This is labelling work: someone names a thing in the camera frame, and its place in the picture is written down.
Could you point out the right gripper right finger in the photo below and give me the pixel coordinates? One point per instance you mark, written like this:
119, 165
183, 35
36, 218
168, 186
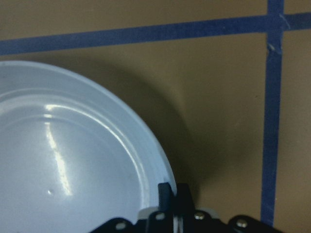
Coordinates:
183, 200

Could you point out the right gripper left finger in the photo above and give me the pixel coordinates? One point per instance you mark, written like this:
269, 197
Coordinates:
164, 197

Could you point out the blue plate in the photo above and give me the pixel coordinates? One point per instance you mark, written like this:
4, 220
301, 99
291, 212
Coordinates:
72, 154

